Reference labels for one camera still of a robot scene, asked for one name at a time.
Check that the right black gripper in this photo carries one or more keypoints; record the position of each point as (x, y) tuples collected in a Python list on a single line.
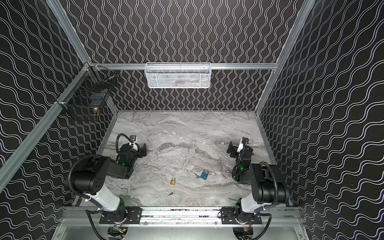
[(240, 148)]

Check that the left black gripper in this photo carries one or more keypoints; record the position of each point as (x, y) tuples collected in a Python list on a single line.
[(137, 150)]

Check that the brass padlock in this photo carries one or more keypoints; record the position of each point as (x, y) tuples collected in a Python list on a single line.
[(173, 182)]

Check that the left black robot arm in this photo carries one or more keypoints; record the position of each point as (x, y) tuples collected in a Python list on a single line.
[(86, 179)]

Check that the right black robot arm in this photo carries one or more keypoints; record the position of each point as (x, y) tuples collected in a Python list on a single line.
[(268, 189)]

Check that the blue padlock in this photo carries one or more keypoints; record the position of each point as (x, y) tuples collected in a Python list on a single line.
[(204, 175)]

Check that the brass object in black basket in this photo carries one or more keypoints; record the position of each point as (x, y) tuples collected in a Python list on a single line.
[(96, 112)]

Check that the red item in white basket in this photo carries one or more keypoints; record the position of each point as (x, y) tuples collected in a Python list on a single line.
[(179, 82)]

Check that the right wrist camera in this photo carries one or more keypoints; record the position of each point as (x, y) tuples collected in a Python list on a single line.
[(244, 143)]

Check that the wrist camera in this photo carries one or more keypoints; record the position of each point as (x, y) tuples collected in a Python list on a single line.
[(133, 143), (244, 143)]

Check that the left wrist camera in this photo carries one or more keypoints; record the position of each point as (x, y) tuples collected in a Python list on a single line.
[(133, 143)]

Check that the white mesh wall basket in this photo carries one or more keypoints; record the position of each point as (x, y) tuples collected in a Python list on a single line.
[(159, 75)]

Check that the black wire wall basket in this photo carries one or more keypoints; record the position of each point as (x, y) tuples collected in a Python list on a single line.
[(92, 91)]

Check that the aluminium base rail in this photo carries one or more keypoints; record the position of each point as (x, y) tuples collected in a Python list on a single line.
[(183, 217)]

